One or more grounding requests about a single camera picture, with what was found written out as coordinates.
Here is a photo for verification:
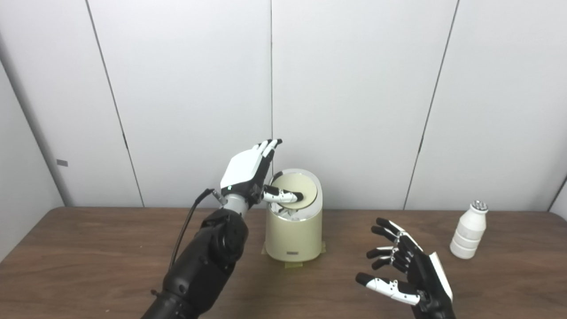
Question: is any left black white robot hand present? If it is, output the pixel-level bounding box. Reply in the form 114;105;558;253
220;139;304;209

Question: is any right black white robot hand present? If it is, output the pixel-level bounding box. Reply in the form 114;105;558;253
355;218;456;319

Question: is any small white plastic bottle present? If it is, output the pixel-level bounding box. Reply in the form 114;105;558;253
450;200;489;260

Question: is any cream round bin lid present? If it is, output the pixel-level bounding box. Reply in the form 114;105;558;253
269;172;318;210

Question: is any cream-colored round bin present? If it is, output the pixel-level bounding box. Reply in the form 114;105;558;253
264;168;323;263

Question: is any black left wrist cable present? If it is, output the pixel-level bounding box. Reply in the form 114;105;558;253
168;188;222;271

